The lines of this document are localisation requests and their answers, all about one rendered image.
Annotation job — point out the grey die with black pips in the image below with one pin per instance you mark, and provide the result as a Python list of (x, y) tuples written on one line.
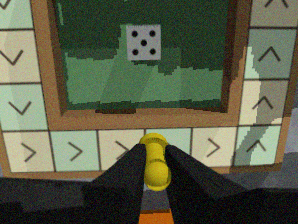
[(144, 42)]

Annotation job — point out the yellow game pawn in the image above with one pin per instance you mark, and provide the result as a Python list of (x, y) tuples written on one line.
[(157, 176)]

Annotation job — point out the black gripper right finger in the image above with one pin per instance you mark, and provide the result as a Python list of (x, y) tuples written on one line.
[(199, 195)]

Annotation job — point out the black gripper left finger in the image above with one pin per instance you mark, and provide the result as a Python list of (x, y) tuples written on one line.
[(114, 197)]

